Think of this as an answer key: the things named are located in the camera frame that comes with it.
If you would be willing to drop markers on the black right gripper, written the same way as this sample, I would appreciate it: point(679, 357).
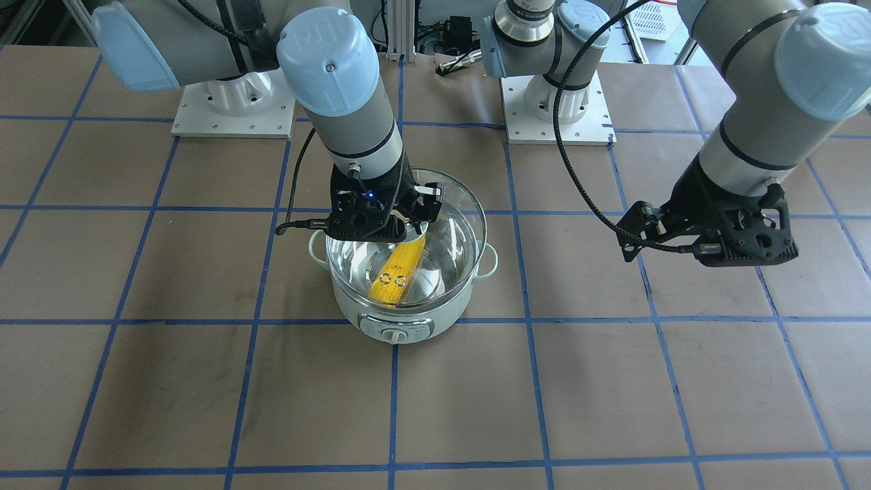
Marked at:
point(406, 191)

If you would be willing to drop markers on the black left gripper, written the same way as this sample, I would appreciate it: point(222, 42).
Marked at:
point(688, 197)

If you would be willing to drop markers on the glass pot lid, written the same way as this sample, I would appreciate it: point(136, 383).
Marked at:
point(454, 248)

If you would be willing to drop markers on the yellow corn cob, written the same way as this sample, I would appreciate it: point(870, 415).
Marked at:
point(396, 276)

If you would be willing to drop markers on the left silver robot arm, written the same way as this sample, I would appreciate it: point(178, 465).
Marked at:
point(797, 73)

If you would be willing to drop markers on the pale green steel pot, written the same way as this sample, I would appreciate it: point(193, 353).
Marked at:
point(406, 325)

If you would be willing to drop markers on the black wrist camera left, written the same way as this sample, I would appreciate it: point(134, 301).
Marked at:
point(643, 221)

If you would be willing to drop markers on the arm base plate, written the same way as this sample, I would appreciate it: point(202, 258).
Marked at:
point(257, 104)
point(583, 115)

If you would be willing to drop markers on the aluminium frame post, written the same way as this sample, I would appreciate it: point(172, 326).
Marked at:
point(401, 31)

